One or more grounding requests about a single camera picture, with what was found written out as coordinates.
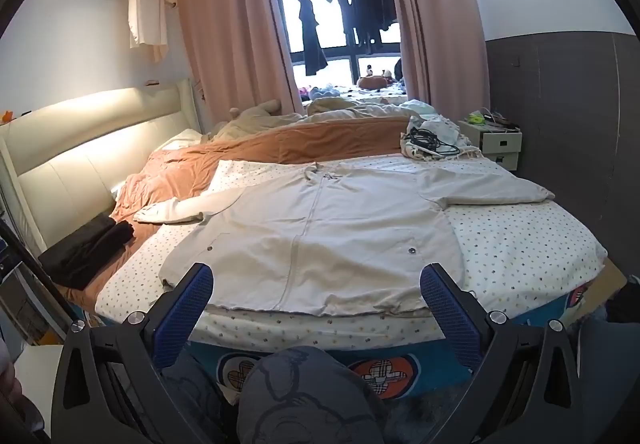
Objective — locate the fringed patterned cloth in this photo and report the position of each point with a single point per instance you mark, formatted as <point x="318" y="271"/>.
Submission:
<point x="467" y="146"/>

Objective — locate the mint green cloth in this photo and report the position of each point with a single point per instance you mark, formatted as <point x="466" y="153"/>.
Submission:
<point x="425" y="108"/>

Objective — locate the white hanging cloth cover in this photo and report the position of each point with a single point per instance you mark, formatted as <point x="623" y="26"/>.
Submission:
<point x="147" y="8"/>

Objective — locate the white nightstand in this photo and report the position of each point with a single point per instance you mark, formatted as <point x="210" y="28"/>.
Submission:
<point x="500" y="143"/>

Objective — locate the green item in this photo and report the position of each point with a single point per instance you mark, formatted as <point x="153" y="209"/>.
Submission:
<point x="477" y="118"/>

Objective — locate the white pillow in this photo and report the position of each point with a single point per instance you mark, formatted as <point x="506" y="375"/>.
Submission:
<point x="182" y="138"/>

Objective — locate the beige jacket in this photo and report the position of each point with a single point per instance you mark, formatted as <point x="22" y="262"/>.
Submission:
<point x="325" y="234"/>

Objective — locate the cream padded headboard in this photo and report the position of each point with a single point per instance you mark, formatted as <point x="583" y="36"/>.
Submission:
<point x="65" y="158"/>

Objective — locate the black framed window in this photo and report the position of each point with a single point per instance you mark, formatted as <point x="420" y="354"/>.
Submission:
<point x="335" y="23"/>

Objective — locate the black folded clothes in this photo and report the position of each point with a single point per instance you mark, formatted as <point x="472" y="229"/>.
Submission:
<point x="85" y="249"/>

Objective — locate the brown cardboard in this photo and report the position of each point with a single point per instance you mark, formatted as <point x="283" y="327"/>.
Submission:
<point x="607" y="281"/>

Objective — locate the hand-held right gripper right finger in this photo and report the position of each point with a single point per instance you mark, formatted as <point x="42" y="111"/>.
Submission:
<point x="450" y="309"/>

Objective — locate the brown plush toy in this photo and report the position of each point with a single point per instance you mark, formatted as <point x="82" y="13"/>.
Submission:
<point x="372" y="82"/>

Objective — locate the small orange ornament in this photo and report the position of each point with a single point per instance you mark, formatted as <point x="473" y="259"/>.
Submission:
<point x="7" y="115"/>

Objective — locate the row of dark hanging clothes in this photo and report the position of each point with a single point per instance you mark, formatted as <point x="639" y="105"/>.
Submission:
<point x="367" y="3"/>

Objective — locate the blue plush toy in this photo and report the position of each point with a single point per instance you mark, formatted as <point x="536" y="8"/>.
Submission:
<point x="325" y="91"/>

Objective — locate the person's patterned grey pants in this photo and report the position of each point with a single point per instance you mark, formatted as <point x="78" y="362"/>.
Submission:
<point x="300" y="399"/>

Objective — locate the blue cartoon printed mattress cover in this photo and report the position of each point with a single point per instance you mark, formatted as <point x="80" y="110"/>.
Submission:
<point x="385" y="374"/>

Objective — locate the pink curtain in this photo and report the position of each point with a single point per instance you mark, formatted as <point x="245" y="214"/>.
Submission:
<point x="225" y="23"/>
<point x="435" y="23"/>

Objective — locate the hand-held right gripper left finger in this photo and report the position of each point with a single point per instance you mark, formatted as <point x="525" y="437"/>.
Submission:
<point x="187" y="309"/>

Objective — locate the white side table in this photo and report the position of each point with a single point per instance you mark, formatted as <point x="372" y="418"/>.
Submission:
<point x="35" y="384"/>

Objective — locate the orange blanket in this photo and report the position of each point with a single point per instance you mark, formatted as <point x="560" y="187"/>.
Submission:
<point x="310" y="138"/>

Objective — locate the beige duvet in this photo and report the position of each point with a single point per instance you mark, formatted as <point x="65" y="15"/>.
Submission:
<point x="350" y="113"/>

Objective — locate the bed with floral sheet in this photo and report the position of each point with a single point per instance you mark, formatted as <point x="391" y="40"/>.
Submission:
<point x="520" y="249"/>

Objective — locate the long dark hanging garment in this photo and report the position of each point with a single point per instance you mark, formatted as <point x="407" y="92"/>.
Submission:
<point x="311" y="38"/>

